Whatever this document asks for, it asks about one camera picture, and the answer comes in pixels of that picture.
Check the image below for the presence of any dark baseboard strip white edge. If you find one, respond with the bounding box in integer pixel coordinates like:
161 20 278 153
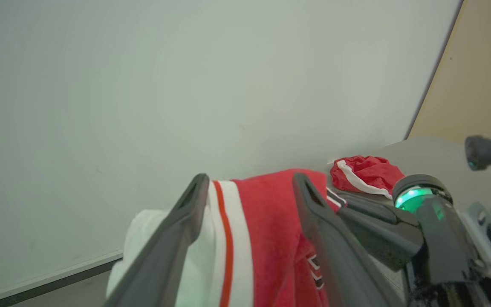
0 251 124 307

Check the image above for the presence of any beige wooden panel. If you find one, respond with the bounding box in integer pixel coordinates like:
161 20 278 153
405 0 491 145

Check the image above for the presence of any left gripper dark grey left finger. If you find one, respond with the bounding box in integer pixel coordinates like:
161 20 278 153
104 173 211 307

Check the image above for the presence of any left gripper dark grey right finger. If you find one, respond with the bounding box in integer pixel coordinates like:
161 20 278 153
292 172 404 307

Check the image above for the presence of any red white striped jersey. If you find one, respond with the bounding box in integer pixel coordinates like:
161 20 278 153
106 168 348 307

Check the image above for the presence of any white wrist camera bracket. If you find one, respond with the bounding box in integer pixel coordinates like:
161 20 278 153
459 171 491 278

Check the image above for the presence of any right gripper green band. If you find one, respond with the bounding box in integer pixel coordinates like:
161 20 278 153
328 174 481 286

